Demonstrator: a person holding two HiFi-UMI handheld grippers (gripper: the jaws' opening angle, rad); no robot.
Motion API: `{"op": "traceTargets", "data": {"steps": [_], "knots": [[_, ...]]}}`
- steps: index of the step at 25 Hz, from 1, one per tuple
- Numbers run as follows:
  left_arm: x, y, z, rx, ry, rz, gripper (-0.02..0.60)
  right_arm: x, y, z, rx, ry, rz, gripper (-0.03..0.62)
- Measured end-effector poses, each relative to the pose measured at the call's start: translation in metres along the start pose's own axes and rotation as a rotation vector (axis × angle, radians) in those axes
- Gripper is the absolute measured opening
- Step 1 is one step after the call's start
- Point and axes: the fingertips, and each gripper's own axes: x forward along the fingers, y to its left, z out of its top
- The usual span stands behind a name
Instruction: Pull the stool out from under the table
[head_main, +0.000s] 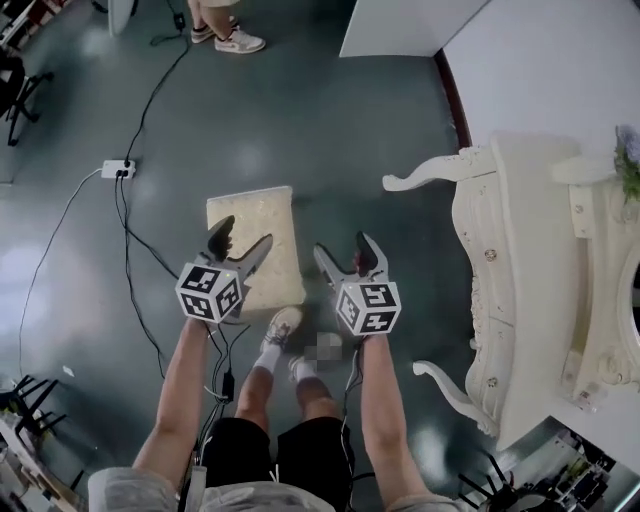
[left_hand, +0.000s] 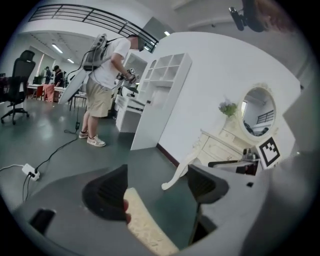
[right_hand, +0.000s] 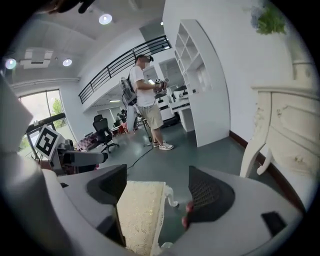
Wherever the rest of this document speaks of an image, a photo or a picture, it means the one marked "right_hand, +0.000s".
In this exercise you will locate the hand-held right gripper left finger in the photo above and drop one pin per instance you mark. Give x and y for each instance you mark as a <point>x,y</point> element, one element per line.
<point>87,200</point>

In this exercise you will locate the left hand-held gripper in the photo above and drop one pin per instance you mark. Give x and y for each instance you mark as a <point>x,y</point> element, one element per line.
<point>47,142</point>

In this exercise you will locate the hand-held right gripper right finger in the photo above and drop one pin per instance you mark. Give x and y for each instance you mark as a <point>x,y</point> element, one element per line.
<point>245,212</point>

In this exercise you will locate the cream upholstered stool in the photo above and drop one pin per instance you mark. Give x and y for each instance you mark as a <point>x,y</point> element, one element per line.
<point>140,217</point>

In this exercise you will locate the cream vanity dressing table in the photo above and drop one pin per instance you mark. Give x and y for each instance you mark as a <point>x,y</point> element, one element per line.
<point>287,130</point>

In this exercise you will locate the pink checkered cloth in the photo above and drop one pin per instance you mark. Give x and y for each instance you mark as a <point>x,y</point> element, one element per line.
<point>87,142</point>

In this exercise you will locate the black office chair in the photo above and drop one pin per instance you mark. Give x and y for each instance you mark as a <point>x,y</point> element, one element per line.
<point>103,130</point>

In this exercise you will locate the large window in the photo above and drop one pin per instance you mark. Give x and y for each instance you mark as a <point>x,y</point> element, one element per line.
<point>42,107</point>

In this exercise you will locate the round ceiling light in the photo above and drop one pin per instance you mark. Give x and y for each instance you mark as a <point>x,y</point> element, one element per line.
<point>67,62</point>
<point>105,19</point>
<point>10,63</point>

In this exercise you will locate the black balcony railing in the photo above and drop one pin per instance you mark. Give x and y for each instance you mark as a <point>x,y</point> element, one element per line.
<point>120,60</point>

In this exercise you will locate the white low cabinet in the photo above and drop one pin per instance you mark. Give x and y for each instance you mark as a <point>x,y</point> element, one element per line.
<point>185,112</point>

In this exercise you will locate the ceiling air vent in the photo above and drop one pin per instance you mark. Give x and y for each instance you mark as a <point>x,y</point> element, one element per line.
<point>36,58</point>

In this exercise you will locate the white cubby shelf unit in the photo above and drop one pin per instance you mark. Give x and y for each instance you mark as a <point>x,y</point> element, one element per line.
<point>210,100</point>

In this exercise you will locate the flower bouquet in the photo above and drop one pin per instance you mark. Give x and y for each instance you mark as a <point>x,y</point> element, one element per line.
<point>270,20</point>

